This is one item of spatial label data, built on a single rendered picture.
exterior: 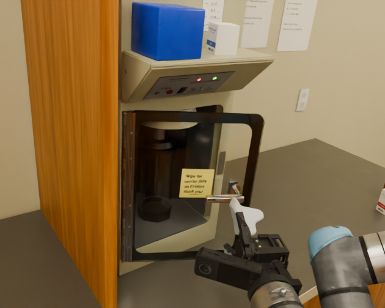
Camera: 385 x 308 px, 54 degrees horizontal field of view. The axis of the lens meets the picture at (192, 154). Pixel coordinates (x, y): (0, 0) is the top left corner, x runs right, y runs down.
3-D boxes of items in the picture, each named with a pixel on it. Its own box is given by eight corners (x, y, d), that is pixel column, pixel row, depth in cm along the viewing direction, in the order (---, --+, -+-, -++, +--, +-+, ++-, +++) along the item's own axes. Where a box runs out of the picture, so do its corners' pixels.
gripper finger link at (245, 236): (239, 220, 73) (249, 263, 67) (231, 220, 72) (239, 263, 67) (246, 208, 69) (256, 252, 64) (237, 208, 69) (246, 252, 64)
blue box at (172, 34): (130, 51, 73) (131, 1, 70) (172, 49, 79) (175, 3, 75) (157, 61, 66) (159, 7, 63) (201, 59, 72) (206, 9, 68)
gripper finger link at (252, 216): (255, 198, 76) (266, 239, 71) (227, 198, 75) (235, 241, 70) (260, 189, 74) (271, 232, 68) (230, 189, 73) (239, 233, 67)
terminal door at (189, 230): (124, 260, 95) (126, 109, 78) (239, 255, 101) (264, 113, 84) (124, 263, 94) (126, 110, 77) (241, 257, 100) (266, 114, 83)
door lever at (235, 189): (201, 194, 89) (202, 184, 88) (239, 193, 91) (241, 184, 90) (205, 206, 85) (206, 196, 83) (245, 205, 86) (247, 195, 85)
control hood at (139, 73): (120, 99, 77) (120, 50, 73) (236, 87, 95) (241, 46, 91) (148, 117, 69) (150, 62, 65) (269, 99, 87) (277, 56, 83)
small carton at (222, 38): (205, 50, 82) (208, 21, 79) (226, 51, 84) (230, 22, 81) (214, 54, 78) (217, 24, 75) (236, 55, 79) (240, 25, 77)
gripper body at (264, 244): (270, 262, 73) (296, 311, 62) (227, 264, 71) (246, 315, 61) (277, 230, 70) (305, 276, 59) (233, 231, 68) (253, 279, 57)
